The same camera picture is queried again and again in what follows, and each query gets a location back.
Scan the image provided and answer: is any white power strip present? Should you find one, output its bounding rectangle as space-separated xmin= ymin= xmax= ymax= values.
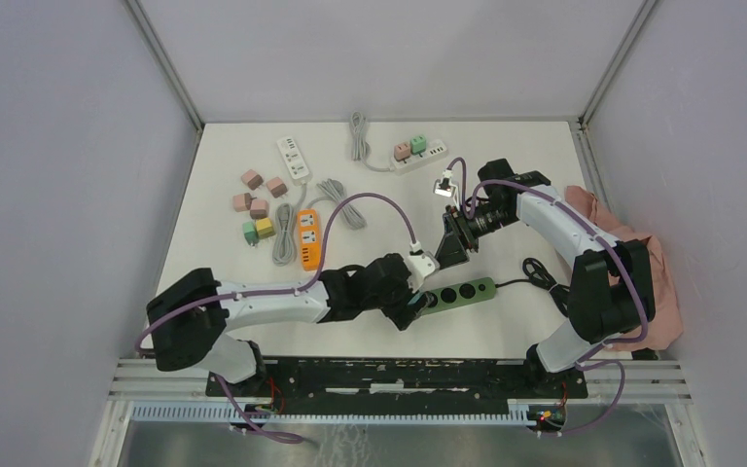
xmin=276 ymin=136 xmax=312 ymax=186
xmin=389 ymin=139 xmax=449 ymax=175

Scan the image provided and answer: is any green adapter on far strip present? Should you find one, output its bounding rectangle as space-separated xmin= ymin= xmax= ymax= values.
xmin=409 ymin=134 xmax=428 ymax=155

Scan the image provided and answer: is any yellow USB adapter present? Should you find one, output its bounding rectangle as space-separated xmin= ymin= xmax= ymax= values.
xmin=254 ymin=218 xmax=276 ymax=240

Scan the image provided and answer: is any orange power strip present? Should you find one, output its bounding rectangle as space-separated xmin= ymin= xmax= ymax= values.
xmin=297 ymin=208 xmax=323 ymax=271

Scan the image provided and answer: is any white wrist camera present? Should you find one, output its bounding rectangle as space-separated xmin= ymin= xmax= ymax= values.
xmin=434 ymin=169 xmax=459 ymax=198
xmin=405 ymin=251 xmax=439 ymax=291

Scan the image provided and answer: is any white slotted cable duct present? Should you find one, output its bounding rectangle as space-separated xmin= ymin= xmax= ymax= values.
xmin=128 ymin=402 xmax=536 ymax=427

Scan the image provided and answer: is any green power strip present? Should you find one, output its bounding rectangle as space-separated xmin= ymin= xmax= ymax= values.
xmin=421 ymin=277 xmax=497 ymax=316

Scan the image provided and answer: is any grey far strip cable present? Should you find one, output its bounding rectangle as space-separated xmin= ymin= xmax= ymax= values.
xmin=348 ymin=110 xmax=394 ymax=174

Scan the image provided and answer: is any teal USB adapter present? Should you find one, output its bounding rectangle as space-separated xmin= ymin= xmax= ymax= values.
xmin=409 ymin=294 xmax=427 ymax=309

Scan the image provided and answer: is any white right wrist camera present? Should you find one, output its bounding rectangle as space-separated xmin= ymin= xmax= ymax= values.
xmin=434 ymin=169 xmax=459 ymax=198

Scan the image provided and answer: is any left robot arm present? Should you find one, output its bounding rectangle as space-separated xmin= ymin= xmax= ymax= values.
xmin=146 ymin=252 xmax=439 ymax=396

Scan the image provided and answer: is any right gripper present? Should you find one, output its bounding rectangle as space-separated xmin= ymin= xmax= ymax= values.
xmin=435 ymin=201 xmax=516 ymax=269

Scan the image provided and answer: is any mint adapter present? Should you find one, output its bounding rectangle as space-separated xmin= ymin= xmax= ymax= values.
xmin=241 ymin=221 xmax=260 ymax=247

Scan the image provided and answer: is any black mounting base plate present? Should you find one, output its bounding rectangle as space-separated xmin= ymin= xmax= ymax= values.
xmin=230 ymin=356 xmax=588 ymax=415

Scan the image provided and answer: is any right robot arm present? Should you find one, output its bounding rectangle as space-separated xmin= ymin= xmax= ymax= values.
xmin=434 ymin=159 xmax=656 ymax=397

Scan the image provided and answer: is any pink cloth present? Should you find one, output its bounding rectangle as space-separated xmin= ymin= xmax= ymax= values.
xmin=564 ymin=185 xmax=684 ymax=352

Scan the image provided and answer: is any grey coiled orange strip cable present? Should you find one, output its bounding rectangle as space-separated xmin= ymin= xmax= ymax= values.
xmin=315 ymin=178 xmax=368 ymax=231

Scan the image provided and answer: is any black green strip cable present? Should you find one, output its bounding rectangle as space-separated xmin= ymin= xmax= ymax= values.
xmin=494 ymin=257 xmax=571 ymax=317

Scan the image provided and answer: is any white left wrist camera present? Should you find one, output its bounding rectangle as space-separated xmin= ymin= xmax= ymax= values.
xmin=405 ymin=251 xmax=439 ymax=291

